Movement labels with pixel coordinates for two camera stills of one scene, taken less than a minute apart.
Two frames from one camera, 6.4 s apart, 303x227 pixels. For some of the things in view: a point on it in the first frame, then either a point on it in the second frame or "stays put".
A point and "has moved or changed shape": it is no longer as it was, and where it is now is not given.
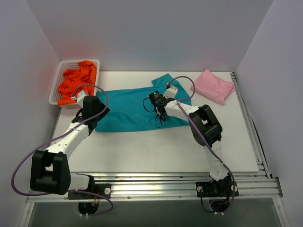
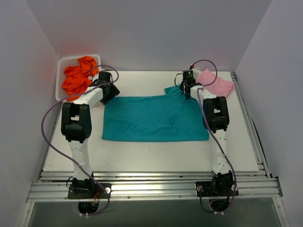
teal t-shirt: (133, 109) has moved or changed shape
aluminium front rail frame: (254, 187) stays put
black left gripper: (79, 116) to (110, 92)
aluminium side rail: (255, 141) stays put
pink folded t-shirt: (213, 87) stays put
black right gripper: (160, 109) to (186, 85)
